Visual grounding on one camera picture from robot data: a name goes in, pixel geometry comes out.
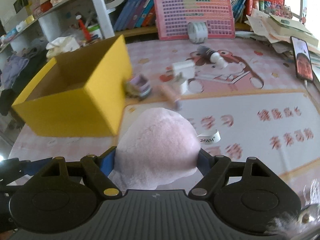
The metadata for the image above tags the crumpled white bag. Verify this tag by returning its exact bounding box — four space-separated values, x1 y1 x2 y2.
46 36 80 59

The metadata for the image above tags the pile of clothes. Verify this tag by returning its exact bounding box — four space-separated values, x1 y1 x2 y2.
1 38 48 116

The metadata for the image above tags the pink plush pig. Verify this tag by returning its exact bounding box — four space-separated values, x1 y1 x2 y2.
108 107 201 191

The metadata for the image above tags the large white charger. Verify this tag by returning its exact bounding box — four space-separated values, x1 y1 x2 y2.
172 60 195 80

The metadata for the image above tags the smartphone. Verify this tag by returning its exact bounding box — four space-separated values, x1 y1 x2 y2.
290 36 313 82

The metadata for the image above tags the pink keyboard learning board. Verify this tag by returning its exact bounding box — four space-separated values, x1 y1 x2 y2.
154 0 235 41

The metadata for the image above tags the red book box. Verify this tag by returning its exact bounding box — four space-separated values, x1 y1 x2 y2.
244 0 285 16

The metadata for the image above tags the black white bottle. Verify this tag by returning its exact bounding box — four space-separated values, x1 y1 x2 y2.
197 45 228 69

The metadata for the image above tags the pink checkered tablecloth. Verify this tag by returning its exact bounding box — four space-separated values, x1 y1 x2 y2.
9 38 319 194

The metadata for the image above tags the white shelf unit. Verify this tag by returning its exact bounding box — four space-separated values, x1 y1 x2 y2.
0 0 303 55

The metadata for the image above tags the yellow cardboard box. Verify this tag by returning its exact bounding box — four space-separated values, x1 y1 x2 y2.
12 36 132 137

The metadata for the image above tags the toy dump truck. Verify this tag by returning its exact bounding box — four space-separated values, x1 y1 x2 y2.
124 74 152 101

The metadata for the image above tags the clear tape roll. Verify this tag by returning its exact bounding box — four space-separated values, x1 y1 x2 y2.
187 22 208 44

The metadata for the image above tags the small white plug adapter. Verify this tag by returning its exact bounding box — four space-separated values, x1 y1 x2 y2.
174 77 188 95

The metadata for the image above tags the row of books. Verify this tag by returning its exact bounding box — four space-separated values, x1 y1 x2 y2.
113 0 251 32

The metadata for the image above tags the stack of papers and books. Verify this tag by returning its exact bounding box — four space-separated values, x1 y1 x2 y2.
245 9 319 67

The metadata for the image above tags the pink handheld fan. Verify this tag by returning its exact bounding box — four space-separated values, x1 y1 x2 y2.
159 84 181 111

